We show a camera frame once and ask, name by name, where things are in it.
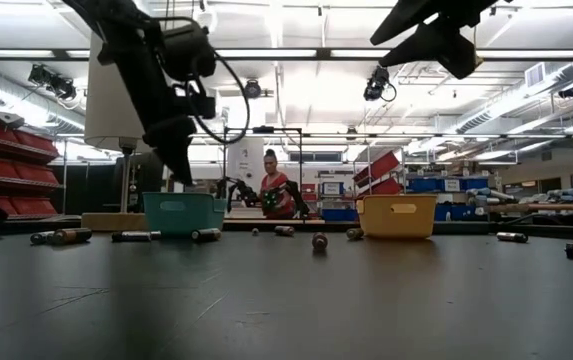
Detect round black ceiling camera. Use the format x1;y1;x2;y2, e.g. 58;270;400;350
243;78;263;100

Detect blue storage bin row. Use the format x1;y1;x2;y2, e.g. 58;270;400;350
405;176;491;194

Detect yellow plastic bin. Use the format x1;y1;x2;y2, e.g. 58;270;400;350
356;194;438;239

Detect wooden workbench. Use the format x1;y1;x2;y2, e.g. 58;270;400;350
488;202;573;214

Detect black overhead frame bar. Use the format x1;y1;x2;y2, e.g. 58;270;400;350
0;47;573;63

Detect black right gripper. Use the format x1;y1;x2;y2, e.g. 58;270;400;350
369;0;498;80

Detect black overhead camera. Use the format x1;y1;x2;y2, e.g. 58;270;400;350
363;64;398;104

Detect person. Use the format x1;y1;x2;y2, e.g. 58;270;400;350
259;148;297;220

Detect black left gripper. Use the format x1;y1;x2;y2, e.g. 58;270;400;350
120;59;198;185

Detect white cylindrical column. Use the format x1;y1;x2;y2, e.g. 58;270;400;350
226;137;266;196

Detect white shade table lamp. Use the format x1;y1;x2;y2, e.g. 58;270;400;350
81;34;148;232

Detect tilted red storage bins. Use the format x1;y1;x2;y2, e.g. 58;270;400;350
353;149;405;197

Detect white ceiling air vent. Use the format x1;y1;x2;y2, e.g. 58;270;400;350
524;62;547;90

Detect teal plastic bin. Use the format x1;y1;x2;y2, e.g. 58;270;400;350
142;192;228;237

